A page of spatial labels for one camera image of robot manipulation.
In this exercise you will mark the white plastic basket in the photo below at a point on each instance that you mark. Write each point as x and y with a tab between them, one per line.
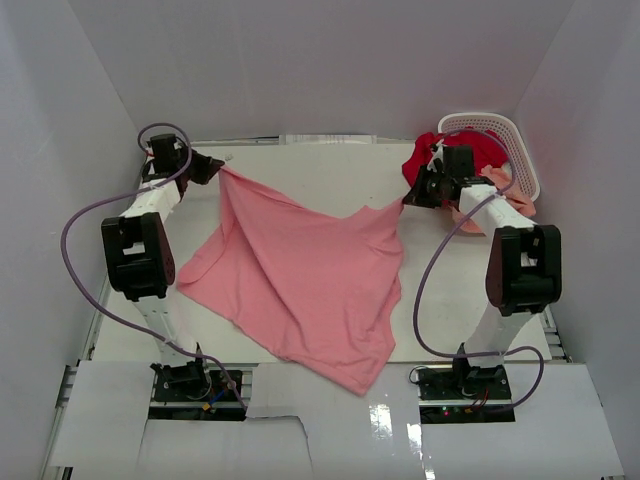
508	133

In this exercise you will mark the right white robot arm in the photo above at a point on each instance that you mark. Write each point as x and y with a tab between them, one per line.
523	274

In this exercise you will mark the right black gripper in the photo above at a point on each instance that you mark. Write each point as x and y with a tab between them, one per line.
417	196

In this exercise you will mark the red t shirt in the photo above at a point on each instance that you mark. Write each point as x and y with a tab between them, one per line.
489	156

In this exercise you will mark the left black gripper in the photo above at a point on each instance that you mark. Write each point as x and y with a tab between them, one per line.
208	167

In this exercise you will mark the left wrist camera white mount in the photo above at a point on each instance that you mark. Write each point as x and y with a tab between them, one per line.
164	149

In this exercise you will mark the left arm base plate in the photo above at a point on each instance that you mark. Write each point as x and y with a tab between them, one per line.
198	393

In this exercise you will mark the pink t shirt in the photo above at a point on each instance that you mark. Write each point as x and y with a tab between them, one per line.
309	288

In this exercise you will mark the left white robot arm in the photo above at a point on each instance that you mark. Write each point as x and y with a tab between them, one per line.
140	263

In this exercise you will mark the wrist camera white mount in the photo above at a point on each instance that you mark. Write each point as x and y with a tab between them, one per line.
436	162
164	149

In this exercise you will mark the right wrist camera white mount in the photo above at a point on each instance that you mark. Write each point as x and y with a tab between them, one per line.
436	162

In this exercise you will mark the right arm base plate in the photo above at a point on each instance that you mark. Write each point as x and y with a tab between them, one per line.
447	397

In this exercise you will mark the peach t shirt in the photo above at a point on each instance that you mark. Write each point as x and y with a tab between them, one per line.
483	208

